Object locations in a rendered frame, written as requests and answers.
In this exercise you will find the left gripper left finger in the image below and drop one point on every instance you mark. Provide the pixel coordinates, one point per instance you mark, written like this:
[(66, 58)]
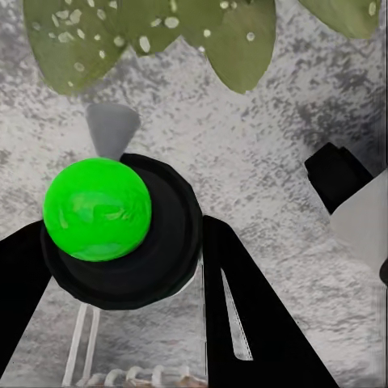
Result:
[(24, 277)]

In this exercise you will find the garden chair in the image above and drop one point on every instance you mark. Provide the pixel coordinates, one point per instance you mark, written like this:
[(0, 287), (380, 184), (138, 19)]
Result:
[(136, 377)]

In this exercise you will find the pot plant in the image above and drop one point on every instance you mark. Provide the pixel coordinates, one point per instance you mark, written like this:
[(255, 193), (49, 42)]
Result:
[(238, 36)]

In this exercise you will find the insectifuge atomizer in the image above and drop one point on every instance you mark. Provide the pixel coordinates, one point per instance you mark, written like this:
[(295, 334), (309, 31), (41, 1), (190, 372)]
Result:
[(120, 231)]

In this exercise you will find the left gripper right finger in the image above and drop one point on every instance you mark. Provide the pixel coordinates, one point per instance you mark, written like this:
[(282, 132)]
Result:
[(282, 355)]

